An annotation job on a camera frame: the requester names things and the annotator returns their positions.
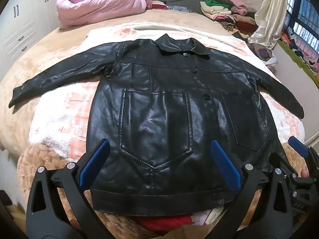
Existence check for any red cloth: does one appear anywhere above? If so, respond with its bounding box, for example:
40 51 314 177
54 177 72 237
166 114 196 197
132 214 192 234

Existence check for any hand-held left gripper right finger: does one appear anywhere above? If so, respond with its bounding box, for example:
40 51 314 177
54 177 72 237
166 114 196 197
207 139 293 239

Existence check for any blue patterned cloth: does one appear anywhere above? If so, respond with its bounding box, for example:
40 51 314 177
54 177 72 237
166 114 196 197
167 4 192 13

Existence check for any pile of folded clothes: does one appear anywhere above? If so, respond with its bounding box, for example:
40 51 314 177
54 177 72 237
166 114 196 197
199 0 260 34

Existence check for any dark framed window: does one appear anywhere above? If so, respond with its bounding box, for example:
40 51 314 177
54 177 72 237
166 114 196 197
285 0 319 60

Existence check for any plastic bag of clothes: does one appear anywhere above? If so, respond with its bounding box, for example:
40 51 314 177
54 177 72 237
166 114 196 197
249 42 278 66

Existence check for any clothes heap on windowsill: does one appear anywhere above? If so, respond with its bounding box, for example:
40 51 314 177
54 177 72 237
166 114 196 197
280 26 319 68

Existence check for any white wardrobe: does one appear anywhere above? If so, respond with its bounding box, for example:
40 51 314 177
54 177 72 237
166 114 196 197
0 0 65 63

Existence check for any green windowsill cloth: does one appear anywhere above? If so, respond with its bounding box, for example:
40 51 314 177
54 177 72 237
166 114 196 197
278 40 319 87

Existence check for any cream satin curtain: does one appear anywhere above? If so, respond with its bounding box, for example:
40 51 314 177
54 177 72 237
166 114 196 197
248 0 289 50

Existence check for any pink quilt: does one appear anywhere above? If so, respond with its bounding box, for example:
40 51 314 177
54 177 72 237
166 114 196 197
56 0 147 29

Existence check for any black leather jacket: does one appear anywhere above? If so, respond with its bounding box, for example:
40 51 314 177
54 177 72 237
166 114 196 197
9 34 305 213

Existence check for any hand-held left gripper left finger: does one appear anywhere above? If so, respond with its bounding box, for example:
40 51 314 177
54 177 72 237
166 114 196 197
26 139 117 239

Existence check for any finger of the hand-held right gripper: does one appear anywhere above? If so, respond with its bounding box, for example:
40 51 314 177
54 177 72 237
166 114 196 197
288 136 319 162
269 153 299 178

